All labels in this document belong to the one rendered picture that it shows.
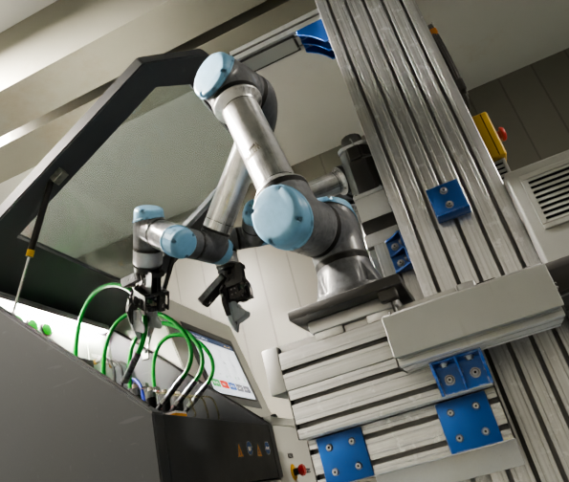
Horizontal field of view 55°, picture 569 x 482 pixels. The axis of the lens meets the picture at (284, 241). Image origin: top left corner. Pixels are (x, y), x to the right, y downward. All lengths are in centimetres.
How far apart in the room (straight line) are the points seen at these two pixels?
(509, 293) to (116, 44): 179
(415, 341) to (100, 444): 72
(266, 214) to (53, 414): 68
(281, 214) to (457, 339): 38
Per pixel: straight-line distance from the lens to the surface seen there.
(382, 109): 145
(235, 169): 138
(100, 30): 231
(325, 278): 110
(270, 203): 104
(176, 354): 204
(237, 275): 171
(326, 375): 105
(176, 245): 129
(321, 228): 105
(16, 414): 146
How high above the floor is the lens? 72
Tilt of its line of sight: 25 degrees up
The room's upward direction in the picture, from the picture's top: 15 degrees counter-clockwise
